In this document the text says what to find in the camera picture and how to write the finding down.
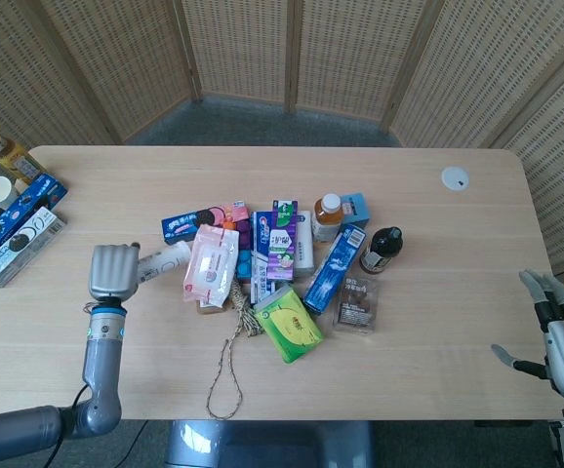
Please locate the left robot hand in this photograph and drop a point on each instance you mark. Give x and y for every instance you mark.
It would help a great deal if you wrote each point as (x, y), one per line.
(111, 270)

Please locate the white plastic bottle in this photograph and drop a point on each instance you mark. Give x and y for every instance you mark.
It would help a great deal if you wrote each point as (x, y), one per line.
(165, 261)

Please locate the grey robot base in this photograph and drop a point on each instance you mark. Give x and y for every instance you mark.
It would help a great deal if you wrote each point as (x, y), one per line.
(267, 446)

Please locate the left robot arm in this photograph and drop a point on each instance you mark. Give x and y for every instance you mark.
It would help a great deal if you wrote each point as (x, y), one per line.
(101, 361)

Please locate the yellow-capped tea bottle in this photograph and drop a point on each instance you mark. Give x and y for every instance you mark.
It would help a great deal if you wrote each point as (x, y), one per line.
(11, 155)

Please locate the dark brown bottle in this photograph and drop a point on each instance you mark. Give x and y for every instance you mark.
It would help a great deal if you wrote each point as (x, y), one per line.
(382, 248)

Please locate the white-capped tea bottle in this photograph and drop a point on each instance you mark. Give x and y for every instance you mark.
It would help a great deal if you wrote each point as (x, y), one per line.
(326, 219)

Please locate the blue pink cookie box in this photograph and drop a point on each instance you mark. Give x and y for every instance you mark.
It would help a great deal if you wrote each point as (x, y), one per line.
(184, 225)

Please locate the white cookie box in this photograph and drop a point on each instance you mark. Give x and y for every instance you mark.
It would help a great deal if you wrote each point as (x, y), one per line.
(21, 244)

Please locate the pink wet wipes pack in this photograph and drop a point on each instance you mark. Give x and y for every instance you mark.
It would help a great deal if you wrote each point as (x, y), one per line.
(211, 268)

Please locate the brown flat box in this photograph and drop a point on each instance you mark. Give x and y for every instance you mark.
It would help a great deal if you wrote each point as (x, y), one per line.
(209, 310)

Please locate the orange block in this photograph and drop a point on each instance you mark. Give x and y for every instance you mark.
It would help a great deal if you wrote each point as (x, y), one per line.
(228, 224)

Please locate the striped twine bundle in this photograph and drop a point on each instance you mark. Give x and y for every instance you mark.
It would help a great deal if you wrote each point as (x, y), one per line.
(239, 304)

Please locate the teal blister pack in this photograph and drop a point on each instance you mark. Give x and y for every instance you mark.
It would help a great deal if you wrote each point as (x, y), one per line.
(245, 264)

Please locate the purple blister pack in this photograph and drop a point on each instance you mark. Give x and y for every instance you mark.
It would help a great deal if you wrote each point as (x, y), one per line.
(245, 236)

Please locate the small pink packet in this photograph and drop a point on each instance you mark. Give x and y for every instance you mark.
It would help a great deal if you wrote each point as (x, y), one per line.
(239, 212)

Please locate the blue white toothpaste box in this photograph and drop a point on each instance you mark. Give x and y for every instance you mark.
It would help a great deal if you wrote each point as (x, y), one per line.
(261, 234)

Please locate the purple green toothpaste box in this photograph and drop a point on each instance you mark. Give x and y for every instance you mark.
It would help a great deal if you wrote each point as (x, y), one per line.
(283, 239)

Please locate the green tissue pack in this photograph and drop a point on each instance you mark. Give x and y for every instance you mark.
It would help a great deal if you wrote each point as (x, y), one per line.
(289, 326)

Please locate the clear box of chocolates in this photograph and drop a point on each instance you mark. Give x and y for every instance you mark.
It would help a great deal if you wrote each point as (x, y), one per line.
(357, 304)

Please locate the long blue toothpaste box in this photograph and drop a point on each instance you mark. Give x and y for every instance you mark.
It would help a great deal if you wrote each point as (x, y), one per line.
(333, 270)

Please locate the light blue carton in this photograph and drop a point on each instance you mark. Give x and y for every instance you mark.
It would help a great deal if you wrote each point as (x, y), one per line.
(357, 207)

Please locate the woven folding screen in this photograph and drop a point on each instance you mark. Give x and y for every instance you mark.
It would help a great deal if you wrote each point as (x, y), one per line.
(238, 49)

